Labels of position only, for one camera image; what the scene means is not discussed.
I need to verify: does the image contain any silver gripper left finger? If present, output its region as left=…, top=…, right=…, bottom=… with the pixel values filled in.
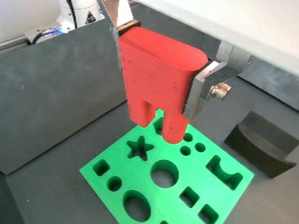
left=97, top=0, right=140, bottom=67

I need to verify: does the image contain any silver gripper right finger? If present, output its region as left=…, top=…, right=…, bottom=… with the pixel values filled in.
left=182, top=42, right=254, bottom=119

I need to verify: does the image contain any red square-circle peg block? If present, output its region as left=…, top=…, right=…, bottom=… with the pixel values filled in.
left=118, top=26, right=208, bottom=144

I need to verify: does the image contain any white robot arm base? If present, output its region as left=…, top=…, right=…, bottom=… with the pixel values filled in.
left=56, top=0, right=104, bottom=32

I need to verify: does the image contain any dark grey curved block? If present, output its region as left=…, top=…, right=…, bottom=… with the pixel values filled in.
left=224, top=111, right=299, bottom=179

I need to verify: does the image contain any green shape-sorting board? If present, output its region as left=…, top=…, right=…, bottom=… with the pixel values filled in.
left=80, top=111, right=253, bottom=224

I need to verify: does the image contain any aluminium rail with cable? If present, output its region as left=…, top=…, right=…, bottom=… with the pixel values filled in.
left=0, top=25, right=70, bottom=53

